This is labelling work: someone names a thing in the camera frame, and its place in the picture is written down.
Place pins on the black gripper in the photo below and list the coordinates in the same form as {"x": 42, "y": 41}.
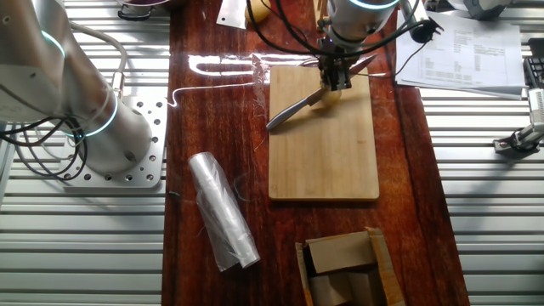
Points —
{"x": 335, "y": 61}

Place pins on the steel cooking pot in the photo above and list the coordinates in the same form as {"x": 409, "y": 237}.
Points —
{"x": 136, "y": 6}

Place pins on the printed white paper stack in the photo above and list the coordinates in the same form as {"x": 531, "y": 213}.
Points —
{"x": 489, "y": 64}

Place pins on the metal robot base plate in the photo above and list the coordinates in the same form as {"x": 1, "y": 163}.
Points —
{"x": 149, "y": 170}

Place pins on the steel chef knife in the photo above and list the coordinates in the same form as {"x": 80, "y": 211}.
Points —
{"x": 289, "y": 112}

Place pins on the bamboo cutting board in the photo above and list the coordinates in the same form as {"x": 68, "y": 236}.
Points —
{"x": 323, "y": 170}

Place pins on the wooden knife rack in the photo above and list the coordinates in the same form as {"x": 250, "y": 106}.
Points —
{"x": 319, "y": 17}

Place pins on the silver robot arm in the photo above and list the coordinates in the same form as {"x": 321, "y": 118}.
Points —
{"x": 42, "y": 64}

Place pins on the metal camera mount clamp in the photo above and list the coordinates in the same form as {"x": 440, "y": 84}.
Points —
{"x": 520, "y": 142}

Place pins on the black keyboard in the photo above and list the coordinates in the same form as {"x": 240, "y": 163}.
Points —
{"x": 536, "y": 72}

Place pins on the steel cleaver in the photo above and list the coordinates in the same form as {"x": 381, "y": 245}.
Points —
{"x": 231, "y": 15}

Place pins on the clear plastic bag roll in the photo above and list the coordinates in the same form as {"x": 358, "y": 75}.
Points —
{"x": 223, "y": 212}

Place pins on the small yellow potato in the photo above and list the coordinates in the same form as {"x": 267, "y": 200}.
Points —
{"x": 331, "y": 98}
{"x": 255, "y": 15}

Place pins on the open cardboard box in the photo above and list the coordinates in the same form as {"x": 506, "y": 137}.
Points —
{"x": 340, "y": 255}

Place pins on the grey exterior camera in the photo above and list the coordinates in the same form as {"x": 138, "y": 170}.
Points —
{"x": 536, "y": 106}

